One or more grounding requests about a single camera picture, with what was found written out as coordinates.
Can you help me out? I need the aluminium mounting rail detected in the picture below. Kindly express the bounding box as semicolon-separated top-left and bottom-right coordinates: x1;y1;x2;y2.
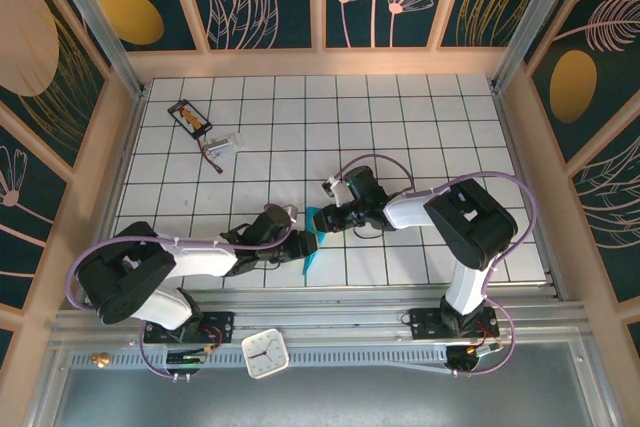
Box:
52;286;589;348

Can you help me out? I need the clear plastic box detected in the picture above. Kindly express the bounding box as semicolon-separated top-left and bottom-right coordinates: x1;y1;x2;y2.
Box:
204;131;247;160

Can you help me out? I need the red black wire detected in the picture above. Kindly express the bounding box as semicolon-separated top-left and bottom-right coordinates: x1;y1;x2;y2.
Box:
199;136;224;176

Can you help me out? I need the aluminium corner post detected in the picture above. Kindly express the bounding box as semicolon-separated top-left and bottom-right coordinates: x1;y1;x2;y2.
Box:
39;0;149;98
491;0;589;94

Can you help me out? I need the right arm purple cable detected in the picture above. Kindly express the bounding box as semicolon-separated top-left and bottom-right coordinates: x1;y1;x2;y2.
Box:
329;153;536;379

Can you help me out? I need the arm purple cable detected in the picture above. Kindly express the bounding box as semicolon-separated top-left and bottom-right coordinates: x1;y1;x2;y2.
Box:
329;153;536;379
67;202;296;379

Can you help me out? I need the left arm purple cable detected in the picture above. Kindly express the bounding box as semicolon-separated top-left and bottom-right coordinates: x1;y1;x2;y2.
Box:
67;202;296;379

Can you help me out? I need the black electronics board with wires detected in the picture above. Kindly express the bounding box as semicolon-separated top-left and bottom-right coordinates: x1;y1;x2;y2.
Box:
443;341;504;377
164;345;221;381

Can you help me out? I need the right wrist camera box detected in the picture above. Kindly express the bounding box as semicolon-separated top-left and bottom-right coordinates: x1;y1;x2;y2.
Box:
322;176;347;206

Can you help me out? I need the blue cloth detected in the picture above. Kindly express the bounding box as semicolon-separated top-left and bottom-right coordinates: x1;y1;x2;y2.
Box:
299;205;331;277

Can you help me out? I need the white square clock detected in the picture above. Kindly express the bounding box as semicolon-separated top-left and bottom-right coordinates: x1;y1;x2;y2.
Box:
241;328;291;380

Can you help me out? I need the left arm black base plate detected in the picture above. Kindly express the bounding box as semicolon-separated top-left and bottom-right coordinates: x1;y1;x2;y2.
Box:
143;310;236;346

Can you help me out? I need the black battery with orange label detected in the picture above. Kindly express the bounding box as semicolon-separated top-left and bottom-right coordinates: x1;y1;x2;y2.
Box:
167;99;213;141

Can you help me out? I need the aluminium side rail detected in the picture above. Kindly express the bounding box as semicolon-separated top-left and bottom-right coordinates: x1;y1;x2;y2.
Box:
78;89;149;309
492;86;569;301

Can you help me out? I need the grey metal panel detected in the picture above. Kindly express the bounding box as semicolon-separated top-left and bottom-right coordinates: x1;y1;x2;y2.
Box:
29;341;621;427

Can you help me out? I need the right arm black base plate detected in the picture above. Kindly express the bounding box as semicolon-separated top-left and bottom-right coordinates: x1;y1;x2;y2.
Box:
408;306;500;341

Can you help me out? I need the slotted grey cable duct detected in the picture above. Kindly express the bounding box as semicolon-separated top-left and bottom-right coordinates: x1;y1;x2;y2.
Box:
69;349;451;371

